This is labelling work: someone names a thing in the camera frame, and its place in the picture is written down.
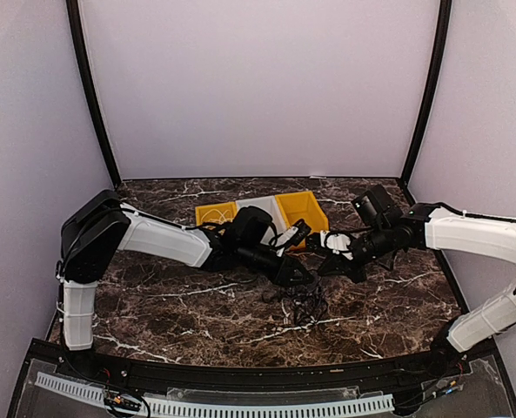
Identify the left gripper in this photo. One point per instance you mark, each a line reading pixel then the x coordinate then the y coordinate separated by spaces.
pixel 284 275

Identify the yellow bin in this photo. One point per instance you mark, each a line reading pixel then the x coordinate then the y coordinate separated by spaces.
pixel 215 213
pixel 302 205

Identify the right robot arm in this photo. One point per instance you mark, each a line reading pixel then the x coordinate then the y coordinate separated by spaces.
pixel 435 226

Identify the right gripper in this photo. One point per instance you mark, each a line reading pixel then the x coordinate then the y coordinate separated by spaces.
pixel 338 265

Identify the left black frame post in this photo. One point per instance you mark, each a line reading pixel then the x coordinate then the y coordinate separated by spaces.
pixel 90 94

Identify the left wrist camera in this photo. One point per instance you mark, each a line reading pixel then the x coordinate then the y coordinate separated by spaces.
pixel 293 236

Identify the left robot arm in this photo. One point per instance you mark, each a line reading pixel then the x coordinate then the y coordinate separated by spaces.
pixel 91 237

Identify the black front rail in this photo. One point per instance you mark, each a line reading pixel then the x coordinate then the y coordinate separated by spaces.
pixel 399 372

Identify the white bin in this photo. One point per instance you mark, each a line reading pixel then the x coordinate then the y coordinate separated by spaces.
pixel 268 204

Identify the white slotted cable duct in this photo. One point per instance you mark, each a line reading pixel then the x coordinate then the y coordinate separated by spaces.
pixel 162 407

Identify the right black frame post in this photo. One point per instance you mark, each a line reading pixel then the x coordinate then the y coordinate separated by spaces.
pixel 432 80

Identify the black frame post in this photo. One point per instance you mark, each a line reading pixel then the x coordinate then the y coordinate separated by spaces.
pixel 90 94
pixel 432 80

